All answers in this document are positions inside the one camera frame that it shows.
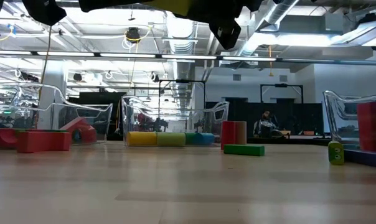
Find blue cylinder block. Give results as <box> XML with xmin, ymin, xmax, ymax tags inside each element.
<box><xmin>194</xmin><ymin>133</ymin><xmax>216</xmax><ymax>146</ymax></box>

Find clear plastic bin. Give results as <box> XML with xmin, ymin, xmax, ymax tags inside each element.
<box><xmin>322</xmin><ymin>90</ymin><xmax>376</xmax><ymax>151</ymax></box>
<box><xmin>121</xmin><ymin>95</ymin><xmax>230</xmax><ymax>147</ymax></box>
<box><xmin>0</xmin><ymin>82</ymin><xmax>114</xmax><ymax>146</ymax></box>

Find black screen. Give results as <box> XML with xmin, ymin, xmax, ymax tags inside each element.
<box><xmin>68</xmin><ymin>91</ymin><xmax>128</xmax><ymax>134</ymax></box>

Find yellow hanging cord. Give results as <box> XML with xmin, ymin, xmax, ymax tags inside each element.
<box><xmin>37</xmin><ymin>25</ymin><xmax>54</xmax><ymax>97</ymax></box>

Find silver ceiling duct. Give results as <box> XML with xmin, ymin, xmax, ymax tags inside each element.
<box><xmin>234</xmin><ymin>0</ymin><xmax>301</xmax><ymax>63</ymax></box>
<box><xmin>162</xmin><ymin>12</ymin><xmax>197</xmax><ymax>103</ymax></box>

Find red long block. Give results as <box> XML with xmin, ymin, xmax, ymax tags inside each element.
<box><xmin>356</xmin><ymin>101</ymin><xmax>376</xmax><ymax>154</ymax></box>

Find black frame stand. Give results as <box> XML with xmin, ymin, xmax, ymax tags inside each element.
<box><xmin>158</xmin><ymin>79</ymin><xmax>207</xmax><ymax>113</ymax></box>
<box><xmin>260</xmin><ymin>83</ymin><xmax>304</xmax><ymax>103</ymax></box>

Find red cylinder block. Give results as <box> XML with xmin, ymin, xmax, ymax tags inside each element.
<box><xmin>220</xmin><ymin>120</ymin><xmax>237</xmax><ymax>151</ymax></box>

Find yellow cylinder block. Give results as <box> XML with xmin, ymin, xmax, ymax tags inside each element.
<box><xmin>126</xmin><ymin>131</ymin><xmax>158</xmax><ymax>147</ymax></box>

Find person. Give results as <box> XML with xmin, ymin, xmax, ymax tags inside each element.
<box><xmin>252</xmin><ymin>110</ymin><xmax>280</xmax><ymax>138</ymax></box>

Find ceiling light strip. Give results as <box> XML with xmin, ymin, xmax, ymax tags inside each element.
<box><xmin>0</xmin><ymin>49</ymin><xmax>376</xmax><ymax>67</ymax></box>

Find purple long block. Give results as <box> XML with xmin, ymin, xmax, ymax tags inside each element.
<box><xmin>343</xmin><ymin>149</ymin><xmax>376</xmax><ymax>170</ymax></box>

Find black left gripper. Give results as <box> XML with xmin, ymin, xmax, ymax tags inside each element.
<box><xmin>172</xmin><ymin>0</ymin><xmax>264</xmax><ymax>51</ymax></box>

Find tan cylinder block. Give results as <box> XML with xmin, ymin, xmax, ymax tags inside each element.
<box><xmin>234</xmin><ymin>121</ymin><xmax>248</xmax><ymax>146</ymax></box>

